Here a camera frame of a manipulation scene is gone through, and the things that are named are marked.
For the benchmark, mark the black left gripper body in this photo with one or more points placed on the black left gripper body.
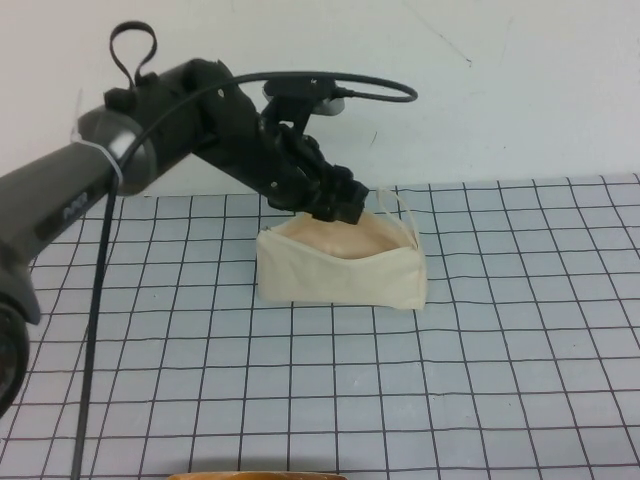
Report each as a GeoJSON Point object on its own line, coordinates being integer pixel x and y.
{"type": "Point", "coordinates": [305, 170]}

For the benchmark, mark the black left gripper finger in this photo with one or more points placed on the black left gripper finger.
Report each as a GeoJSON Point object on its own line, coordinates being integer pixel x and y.
{"type": "Point", "coordinates": [357, 197]}
{"type": "Point", "coordinates": [334, 212]}

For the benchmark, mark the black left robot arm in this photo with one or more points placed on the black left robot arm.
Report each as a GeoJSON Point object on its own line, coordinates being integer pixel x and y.
{"type": "Point", "coordinates": [150, 125]}

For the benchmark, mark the cream fabric pencil case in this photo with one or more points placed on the cream fabric pencil case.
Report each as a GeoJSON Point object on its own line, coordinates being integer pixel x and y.
{"type": "Point", "coordinates": [345, 272]}

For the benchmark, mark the grey black-grid tablecloth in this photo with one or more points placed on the grey black-grid tablecloth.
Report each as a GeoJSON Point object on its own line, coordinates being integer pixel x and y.
{"type": "Point", "coordinates": [350, 360]}

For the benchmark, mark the white zip tie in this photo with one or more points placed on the white zip tie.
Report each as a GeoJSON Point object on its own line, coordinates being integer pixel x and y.
{"type": "Point", "coordinates": [107, 160]}

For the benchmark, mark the orange-brown object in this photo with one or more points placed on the orange-brown object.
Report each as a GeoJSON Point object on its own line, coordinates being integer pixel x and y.
{"type": "Point", "coordinates": [257, 476]}

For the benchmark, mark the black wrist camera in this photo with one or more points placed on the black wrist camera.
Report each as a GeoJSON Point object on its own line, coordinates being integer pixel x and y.
{"type": "Point", "coordinates": [305, 95]}

